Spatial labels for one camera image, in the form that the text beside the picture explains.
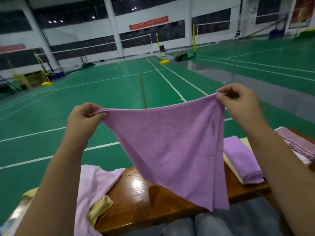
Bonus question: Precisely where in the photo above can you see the person's right hand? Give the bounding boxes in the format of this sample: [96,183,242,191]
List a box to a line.
[216,83,269,134]

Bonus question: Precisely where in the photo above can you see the person's left hand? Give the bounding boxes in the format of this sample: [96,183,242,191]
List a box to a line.
[64,103,108,150]

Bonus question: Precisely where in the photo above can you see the pale yellow towel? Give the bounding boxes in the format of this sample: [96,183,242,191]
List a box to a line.
[22,187,39,199]
[240,137,254,153]
[223,153,245,185]

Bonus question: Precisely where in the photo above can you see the purple towel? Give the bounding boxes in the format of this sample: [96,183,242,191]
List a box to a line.
[223,135,265,185]
[95,92,230,212]

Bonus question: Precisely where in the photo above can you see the red patterned towel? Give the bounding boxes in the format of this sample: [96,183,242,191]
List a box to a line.
[275,127,315,161]

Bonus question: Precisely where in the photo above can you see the light pink towel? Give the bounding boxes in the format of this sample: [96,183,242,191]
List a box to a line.
[294,151,313,167]
[74,165,126,236]

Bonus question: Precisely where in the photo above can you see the yellow white striped cloth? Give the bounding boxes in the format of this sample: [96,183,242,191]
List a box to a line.
[88,194,114,227]

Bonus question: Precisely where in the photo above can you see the person's left forearm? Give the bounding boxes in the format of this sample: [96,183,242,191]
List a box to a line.
[15,142,84,236]

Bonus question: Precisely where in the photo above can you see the person's right forearm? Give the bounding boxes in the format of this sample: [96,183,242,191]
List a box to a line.
[248,126,315,236]

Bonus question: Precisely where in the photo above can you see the person's grey trousers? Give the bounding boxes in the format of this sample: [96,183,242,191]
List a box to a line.
[162,196,284,236]

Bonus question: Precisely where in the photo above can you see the badminton net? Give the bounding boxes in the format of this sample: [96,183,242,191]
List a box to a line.
[49,34,157,59]

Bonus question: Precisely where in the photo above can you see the black sports bag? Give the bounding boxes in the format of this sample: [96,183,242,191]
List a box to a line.
[174,50,189,62]

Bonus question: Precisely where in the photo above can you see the brown wooden bench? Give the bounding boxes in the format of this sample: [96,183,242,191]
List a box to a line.
[0,128,315,235]

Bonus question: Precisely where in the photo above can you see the red wall banner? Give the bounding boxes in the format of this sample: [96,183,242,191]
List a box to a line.
[0,44,28,53]
[129,15,169,31]

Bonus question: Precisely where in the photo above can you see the red wall poster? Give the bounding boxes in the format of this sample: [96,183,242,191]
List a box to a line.
[290,0,315,29]

